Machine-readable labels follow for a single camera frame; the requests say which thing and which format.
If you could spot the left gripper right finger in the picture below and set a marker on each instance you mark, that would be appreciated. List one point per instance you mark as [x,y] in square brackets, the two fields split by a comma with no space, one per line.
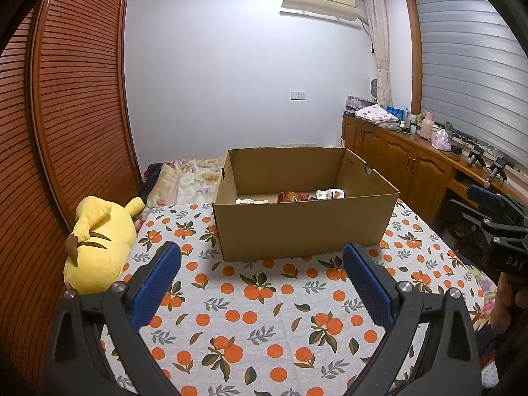
[429,346]

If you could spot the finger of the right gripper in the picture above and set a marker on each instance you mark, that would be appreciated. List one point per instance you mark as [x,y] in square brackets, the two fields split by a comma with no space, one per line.
[502,222]
[491,197]

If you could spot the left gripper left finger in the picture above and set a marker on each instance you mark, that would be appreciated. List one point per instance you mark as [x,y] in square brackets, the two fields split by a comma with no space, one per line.
[76,363]

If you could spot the orange chicken-feet snack pouch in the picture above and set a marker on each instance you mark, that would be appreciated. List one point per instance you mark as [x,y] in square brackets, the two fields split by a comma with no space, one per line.
[325,194]

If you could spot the pink brown snack packet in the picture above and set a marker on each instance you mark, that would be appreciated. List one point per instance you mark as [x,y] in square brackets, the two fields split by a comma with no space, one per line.
[292,196]

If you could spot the white red-label snack pouch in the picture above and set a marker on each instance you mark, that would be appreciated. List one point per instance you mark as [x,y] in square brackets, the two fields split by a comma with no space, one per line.
[249,201]

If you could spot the person right hand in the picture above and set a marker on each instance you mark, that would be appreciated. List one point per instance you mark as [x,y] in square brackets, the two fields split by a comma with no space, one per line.
[506,297]

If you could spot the black gripper stand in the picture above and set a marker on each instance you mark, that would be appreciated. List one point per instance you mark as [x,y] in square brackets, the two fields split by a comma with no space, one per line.
[475,157]
[497,169]

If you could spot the wooden sideboard cabinet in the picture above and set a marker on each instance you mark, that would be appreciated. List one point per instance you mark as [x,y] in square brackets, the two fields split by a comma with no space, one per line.
[426,177]

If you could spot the pink tissue pack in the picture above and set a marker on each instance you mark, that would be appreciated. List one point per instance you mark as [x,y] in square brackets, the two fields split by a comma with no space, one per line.
[440,140]

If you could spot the pink thermos bottle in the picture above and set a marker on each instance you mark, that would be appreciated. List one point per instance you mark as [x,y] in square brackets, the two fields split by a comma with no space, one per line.
[427,125]

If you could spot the yellow plush toy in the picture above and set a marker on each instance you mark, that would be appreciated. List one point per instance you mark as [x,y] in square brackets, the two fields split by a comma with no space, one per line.
[99,243]

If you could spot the grey window blind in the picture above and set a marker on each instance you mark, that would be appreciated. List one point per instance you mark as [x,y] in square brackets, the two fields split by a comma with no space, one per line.
[474,73]

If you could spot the folded floral cloth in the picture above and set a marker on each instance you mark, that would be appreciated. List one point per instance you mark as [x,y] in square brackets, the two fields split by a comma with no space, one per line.
[375,114]

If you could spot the small white fan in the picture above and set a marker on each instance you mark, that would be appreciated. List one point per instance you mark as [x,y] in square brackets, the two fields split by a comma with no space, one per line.
[374,89]

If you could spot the brown cardboard box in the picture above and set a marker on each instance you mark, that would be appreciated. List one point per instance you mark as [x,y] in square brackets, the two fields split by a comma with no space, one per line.
[282,230]

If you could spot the floral quilt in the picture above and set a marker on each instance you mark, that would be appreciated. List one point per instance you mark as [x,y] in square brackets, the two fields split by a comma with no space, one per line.
[182,182]

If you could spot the beige curtain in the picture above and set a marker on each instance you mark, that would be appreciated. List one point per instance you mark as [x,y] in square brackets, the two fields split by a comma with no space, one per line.
[376,12]

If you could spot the wooden louvered wardrobe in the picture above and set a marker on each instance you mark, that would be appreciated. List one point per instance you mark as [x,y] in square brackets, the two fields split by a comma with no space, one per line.
[65,135]

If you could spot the white wall switch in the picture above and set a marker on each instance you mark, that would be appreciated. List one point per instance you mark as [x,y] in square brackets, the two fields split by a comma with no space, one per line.
[297,96]

